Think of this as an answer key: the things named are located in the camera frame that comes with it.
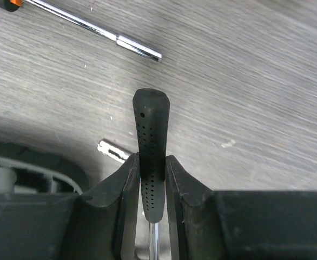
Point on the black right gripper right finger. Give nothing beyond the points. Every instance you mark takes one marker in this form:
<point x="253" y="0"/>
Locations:
<point x="207" y="224"/>

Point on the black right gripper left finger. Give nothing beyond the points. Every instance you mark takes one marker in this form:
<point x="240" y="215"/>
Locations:
<point x="98" y="224"/>

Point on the black plastic tool case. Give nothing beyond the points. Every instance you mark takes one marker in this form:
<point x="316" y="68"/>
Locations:
<point x="28" y="170"/>

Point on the black handled claw hammer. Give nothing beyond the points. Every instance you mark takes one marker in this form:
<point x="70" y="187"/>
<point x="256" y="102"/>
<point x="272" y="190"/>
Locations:
<point x="151" y="111"/>

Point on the black handled screwdriver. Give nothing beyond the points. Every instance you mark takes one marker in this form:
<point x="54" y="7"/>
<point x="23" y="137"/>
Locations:
<point x="120" y="40"/>

